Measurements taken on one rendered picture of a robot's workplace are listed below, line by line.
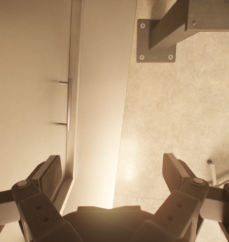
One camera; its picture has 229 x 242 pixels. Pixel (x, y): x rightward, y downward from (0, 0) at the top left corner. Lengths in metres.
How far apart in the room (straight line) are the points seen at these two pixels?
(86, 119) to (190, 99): 1.08
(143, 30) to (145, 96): 0.49
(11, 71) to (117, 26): 0.41
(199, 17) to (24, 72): 0.43
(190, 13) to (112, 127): 0.41
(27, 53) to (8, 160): 0.18
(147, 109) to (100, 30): 0.96
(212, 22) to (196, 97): 1.06
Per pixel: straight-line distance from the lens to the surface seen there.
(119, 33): 0.62
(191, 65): 1.53
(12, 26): 0.31
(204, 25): 0.55
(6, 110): 0.29
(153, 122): 1.49
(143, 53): 1.42
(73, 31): 0.60
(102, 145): 0.66
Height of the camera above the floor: 1.40
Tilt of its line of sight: 75 degrees down
